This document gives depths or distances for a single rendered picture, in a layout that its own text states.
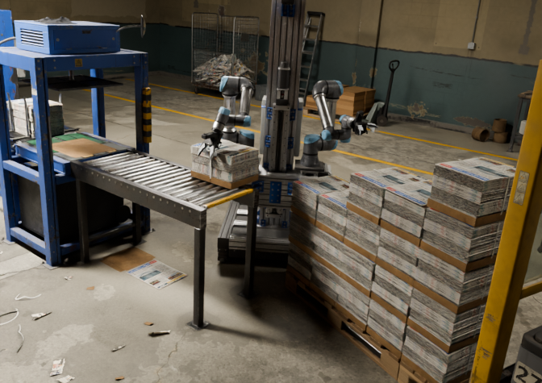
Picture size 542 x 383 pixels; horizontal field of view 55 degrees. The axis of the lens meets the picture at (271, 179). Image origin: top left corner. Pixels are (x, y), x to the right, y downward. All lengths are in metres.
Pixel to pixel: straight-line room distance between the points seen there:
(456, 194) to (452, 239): 0.22
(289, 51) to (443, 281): 2.10
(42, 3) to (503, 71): 9.12
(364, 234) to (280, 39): 1.68
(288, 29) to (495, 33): 6.13
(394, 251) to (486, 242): 0.52
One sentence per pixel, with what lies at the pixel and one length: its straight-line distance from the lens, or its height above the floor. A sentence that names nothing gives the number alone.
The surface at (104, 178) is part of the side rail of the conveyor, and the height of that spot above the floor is 0.77.
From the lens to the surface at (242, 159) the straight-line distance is 3.48.
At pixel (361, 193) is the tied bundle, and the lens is 3.09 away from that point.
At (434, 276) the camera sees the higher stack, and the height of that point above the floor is 0.73.
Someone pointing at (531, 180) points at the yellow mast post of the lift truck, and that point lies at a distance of 2.16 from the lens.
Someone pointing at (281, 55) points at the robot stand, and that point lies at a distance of 4.05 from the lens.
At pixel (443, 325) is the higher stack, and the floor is 0.51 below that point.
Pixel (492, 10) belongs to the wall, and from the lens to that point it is 9.77.
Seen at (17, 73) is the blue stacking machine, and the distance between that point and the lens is 6.45.
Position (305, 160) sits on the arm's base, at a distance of 4.00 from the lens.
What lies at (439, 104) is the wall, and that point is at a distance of 10.07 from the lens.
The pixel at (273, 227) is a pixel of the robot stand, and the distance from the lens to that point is 4.35.
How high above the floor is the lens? 1.98
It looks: 19 degrees down
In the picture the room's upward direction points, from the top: 4 degrees clockwise
